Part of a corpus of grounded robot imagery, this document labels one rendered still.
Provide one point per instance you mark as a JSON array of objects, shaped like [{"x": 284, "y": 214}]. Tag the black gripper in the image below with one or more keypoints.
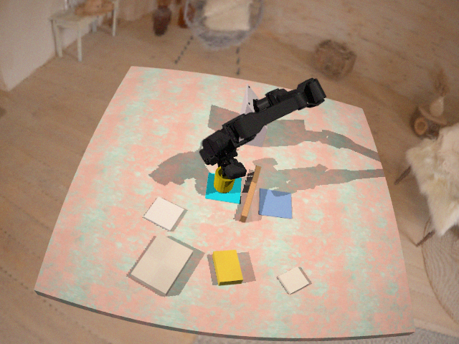
[{"x": 230, "y": 165}]

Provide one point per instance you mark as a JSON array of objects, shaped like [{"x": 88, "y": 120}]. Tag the yellow rectangular block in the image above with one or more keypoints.
[{"x": 227, "y": 267}]

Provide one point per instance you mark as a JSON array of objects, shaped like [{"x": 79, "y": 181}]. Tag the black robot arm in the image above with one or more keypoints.
[{"x": 275, "y": 105}]

